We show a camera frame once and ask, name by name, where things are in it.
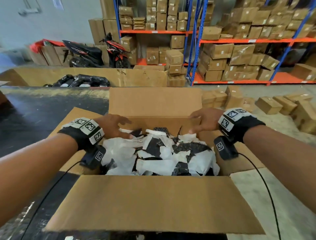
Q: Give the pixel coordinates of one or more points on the person's left hand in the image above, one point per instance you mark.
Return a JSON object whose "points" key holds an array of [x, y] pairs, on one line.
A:
{"points": [[111, 124]]}

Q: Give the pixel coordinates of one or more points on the person's right hand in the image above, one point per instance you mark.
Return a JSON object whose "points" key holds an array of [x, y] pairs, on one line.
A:
{"points": [[209, 120]]}

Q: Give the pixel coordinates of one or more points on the person's left thumb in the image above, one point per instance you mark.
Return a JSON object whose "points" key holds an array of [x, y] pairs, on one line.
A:
{"points": [[126, 135]]}

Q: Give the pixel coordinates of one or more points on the person's right thumb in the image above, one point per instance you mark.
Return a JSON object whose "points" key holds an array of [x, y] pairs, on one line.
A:
{"points": [[196, 131]]}

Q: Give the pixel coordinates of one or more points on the person's left forearm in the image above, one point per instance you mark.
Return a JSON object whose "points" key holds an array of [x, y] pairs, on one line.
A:
{"points": [[32, 170]]}

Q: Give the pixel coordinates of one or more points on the person's right forearm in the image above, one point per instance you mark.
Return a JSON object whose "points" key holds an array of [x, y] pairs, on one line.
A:
{"points": [[284, 153]]}

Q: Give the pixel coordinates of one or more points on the pile of black white-labelled packets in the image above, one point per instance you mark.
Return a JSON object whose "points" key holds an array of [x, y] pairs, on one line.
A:
{"points": [[160, 155]]}

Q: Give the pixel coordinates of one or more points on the black wristband with marker blocks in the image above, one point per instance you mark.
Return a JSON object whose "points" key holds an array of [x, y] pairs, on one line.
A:
{"points": [[84, 132], [240, 123]]}

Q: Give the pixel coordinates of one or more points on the brown cardboard box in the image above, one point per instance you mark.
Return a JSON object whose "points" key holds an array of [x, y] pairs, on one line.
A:
{"points": [[174, 56], [174, 69], [303, 72], [176, 80]]}

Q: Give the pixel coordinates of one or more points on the long flat cardboard sheet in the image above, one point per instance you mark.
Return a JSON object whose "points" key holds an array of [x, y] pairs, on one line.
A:
{"points": [[133, 77]]}

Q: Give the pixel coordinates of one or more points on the pile of black wrapped parcels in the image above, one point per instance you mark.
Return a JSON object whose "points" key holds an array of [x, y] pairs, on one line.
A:
{"points": [[81, 80]]}

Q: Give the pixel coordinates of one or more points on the large open cardboard box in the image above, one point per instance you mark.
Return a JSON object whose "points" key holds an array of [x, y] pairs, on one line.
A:
{"points": [[153, 202]]}

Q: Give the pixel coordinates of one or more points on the stack of brown cardboard boxes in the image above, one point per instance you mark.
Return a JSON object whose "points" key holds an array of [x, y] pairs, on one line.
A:
{"points": [[261, 22], [229, 61], [153, 54], [158, 14]]}

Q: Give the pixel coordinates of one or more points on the pile of small cardboard boxes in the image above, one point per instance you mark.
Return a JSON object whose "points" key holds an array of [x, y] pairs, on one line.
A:
{"points": [[269, 105]]}

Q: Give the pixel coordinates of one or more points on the black and red motor scooter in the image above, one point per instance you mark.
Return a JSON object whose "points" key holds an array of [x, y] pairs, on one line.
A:
{"points": [[91, 53]]}

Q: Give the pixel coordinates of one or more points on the blue and orange shelving rack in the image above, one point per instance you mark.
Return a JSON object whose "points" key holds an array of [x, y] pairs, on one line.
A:
{"points": [[246, 40], [158, 31]]}

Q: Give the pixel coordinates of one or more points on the tall brown cardboard carton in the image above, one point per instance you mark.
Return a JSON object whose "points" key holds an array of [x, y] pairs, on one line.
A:
{"points": [[96, 31], [112, 28], [108, 8]]}

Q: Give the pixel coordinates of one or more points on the flat cardboard boxes leaning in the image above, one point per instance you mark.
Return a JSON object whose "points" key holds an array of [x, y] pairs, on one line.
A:
{"points": [[49, 56]]}

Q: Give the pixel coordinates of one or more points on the red cloth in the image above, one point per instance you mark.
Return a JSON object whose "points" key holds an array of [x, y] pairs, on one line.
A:
{"points": [[39, 44]]}

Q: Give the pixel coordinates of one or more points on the black wrist camera with marker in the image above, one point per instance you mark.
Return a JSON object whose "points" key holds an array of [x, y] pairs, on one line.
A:
{"points": [[224, 148], [95, 157]]}

